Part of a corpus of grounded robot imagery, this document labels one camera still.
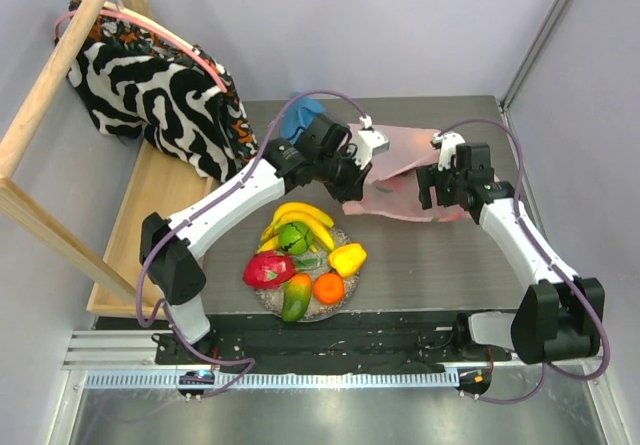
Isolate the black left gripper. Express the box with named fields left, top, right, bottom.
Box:
left=315, top=144, right=373, bottom=205

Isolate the yellow fake banana bunch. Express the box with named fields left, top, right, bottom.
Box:
left=260, top=202, right=336, bottom=251

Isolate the pink plastic bag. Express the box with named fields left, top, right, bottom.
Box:
left=342, top=125, right=469, bottom=223

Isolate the single yellow fake banana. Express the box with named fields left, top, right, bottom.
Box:
left=256, top=235, right=281, bottom=254

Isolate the yellow fake bell pepper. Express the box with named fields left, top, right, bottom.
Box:
left=328, top=243, right=368, bottom=278

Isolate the red fake dragon fruit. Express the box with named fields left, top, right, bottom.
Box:
left=242, top=250, right=323, bottom=290

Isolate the orange fake fruit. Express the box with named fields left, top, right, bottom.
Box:
left=313, top=272, right=345, bottom=305

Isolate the green orange fake mango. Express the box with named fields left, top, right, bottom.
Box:
left=281, top=273, right=312, bottom=322

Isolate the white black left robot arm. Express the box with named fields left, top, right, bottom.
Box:
left=140, top=114, right=386, bottom=364

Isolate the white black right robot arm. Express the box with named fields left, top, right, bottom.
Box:
left=416, top=133, right=604, bottom=364

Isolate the blue bucket hat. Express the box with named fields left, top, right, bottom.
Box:
left=279, top=96, right=326, bottom=144

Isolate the pink hanger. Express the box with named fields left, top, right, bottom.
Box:
left=53, top=7, right=229, bottom=91

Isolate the speckled round plate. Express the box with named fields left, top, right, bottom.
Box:
left=256, top=227, right=359, bottom=323

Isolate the black white orange patterned cloth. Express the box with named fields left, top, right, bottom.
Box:
left=67, top=2, right=259, bottom=183

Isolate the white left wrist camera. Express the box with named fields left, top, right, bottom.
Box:
left=349, top=115, right=390, bottom=169

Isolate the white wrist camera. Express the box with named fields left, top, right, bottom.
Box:
left=349, top=115, right=390, bottom=169
left=431, top=132, right=465, bottom=171

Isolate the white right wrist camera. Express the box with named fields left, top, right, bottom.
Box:
left=431, top=132, right=465, bottom=171

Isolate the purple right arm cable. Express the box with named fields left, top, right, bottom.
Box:
left=437, top=117, right=612, bottom=405

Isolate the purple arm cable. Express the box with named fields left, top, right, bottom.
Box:
left=135, top=89, right=371, bottom=399
left=437, top=117, right=612, bottom=405

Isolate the wooden rack frame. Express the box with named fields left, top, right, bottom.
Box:
left=1, top=0, right=213, bottom=326

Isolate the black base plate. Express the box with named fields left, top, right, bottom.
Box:
left=154, top=309, right=514, bottom=374

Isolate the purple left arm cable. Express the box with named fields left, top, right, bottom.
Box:
left=135, top=89, right=371, bottom=399

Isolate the aluminium corner post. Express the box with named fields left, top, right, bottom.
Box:
left=498, top=0, right=574, bottom=113

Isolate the aluminium rail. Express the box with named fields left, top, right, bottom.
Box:
left=62, top=324, right=611, bottom=390

